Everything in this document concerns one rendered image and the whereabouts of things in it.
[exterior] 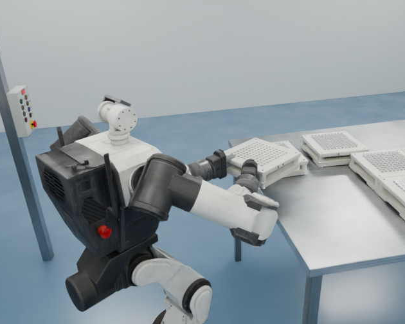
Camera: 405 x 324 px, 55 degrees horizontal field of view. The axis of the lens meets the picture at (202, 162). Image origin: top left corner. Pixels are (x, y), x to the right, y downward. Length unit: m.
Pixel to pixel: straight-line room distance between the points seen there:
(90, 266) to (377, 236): 0.98
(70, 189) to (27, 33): 4.22
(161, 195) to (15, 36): 4.38
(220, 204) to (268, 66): 4.50
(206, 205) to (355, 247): 0.67
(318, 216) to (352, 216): 0.13
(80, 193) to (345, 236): 0.93
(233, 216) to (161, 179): 0.20
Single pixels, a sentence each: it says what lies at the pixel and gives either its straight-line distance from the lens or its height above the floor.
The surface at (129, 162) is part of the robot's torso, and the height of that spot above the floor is 1.27.
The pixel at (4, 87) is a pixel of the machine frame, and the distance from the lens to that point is 2.41.
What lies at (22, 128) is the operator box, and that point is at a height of 0.95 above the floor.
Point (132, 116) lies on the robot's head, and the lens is 1.08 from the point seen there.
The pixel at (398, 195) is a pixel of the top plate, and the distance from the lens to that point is 1.65.
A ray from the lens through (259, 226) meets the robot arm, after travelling 1.03.
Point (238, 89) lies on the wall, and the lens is 5.33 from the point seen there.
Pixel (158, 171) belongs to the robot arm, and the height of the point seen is 1.29.
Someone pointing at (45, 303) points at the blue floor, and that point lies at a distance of 2.61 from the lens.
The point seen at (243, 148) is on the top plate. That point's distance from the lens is 1.67.
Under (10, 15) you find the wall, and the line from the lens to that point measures 5.14.
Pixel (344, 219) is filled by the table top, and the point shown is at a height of 0.85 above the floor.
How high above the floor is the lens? 1.72
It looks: 26 degrees down
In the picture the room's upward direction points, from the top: 3 degrees counter-clockwise
